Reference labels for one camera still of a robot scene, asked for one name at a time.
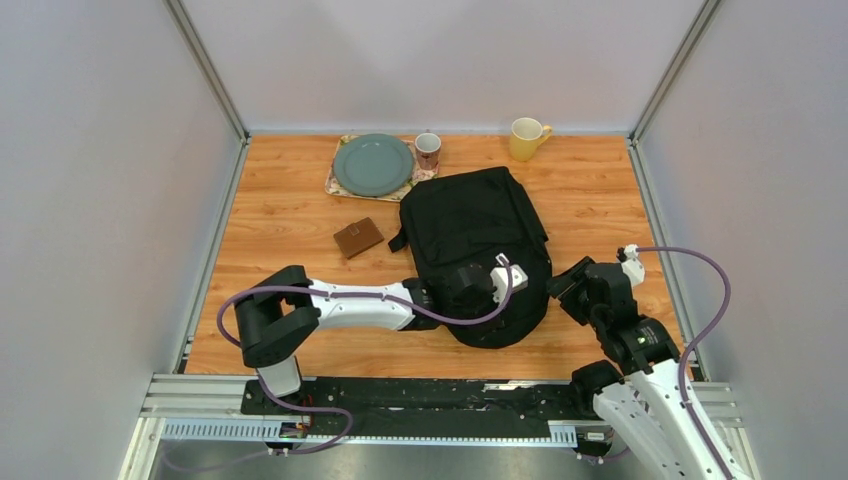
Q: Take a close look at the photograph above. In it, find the teal ceramic plate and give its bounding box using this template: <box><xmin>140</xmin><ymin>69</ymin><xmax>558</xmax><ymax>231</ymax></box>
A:
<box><xmin>332</xmin><ymin>133</ymin><xmax>415</xmax><ymax>197</ymax></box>

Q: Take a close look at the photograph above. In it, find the brown leather wallet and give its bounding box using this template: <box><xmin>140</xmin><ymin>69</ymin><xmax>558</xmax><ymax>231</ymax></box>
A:
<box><xmin>333</xmin><ymin>217</ymin><xmax>384</xmax><ymax>259</ymax></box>

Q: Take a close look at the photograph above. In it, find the aluminium frame post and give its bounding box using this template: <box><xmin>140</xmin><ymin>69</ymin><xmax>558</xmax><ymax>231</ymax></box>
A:
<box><xmin>163</xmin><ymin>0</ymin><xmax>250</xmax><ymax>144</ymax></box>
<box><xmin>628</xmin><ymin>0</ymin><xmax>723</xmax><ymax>146</ymax></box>

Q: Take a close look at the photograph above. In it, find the black fabric student bag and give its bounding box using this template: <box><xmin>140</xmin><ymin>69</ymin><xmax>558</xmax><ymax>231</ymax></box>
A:
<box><xmin>389</xmin><ymin>167</ymin><xmax>552</xmax><ymax>349</ymax></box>

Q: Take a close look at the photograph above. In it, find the brown patterned mug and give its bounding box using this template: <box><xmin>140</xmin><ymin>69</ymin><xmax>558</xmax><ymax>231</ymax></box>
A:
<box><xmin>414</xmin><ymin>132</ymin><xmax>442</xmax><ymax>170</ymax></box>

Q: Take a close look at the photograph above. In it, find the yellow ceramic mug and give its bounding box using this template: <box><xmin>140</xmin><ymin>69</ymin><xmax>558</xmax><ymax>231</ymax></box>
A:
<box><xmin>509</xmin><ymin>117</ymin><xmax>553</xmax><ymax>162</ymax></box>

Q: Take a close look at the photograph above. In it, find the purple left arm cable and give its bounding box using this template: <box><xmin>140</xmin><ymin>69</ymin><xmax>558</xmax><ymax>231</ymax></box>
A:
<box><xmin>216</xmin><ymin>261</ymin><xmax>515</xmax><ymax>458</ymax></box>

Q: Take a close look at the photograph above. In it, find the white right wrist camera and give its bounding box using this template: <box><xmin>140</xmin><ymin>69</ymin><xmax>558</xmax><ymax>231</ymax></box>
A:
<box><xmin>616</xmin><ymin>244</ymin><xmax>646</xmax><ymax>287</ymax></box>

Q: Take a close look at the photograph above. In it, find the aluminium frame post left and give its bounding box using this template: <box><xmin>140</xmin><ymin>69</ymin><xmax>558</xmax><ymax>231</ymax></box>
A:
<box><xmin>163</xmin><ymin>0</ymin><xmax>250</xmax><ymax>144</ymax></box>

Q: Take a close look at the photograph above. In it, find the aluminium frame post right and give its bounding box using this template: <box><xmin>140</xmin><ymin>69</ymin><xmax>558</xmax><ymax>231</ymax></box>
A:
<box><xmin>628</xmin><ymin>0</ymin><xmax>723</xmax><ymax>146</ymax></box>

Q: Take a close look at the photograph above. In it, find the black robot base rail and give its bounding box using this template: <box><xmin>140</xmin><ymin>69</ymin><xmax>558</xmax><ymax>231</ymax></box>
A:
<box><xmin>238</xmin><ymin>374</ymin><xmax>624</xmax><ymax>442</ymax></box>

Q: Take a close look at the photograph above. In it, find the floral serving tray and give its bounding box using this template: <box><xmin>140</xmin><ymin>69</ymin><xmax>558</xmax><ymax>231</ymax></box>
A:
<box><xmin>324</xmin><ymin>135</ymin><xmax>439</xmax><ymax>202</ymax></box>

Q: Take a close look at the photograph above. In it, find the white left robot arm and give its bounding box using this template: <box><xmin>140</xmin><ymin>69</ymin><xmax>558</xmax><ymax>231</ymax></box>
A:
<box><xmin>219</xmin><ymin>255</ymin><xmax>529</xmax><ymax>415</ymax></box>

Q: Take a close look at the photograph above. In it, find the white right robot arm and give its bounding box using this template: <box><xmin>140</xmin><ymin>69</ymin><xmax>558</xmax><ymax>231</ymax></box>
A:
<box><xmin>546</xmin><ymin>247</ymin><xmax>749</xmax><ymax>479</ymax></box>

